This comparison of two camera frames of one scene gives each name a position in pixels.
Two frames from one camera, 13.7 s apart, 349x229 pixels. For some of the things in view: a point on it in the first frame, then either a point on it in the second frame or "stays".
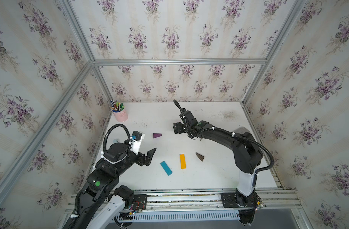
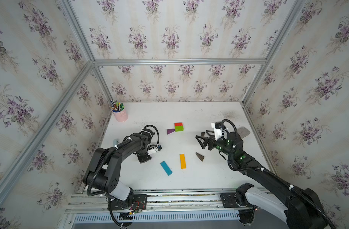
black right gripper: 177,126 -> 212,140
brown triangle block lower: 200,156 stays
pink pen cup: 121,116 stays
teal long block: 164,166 stays
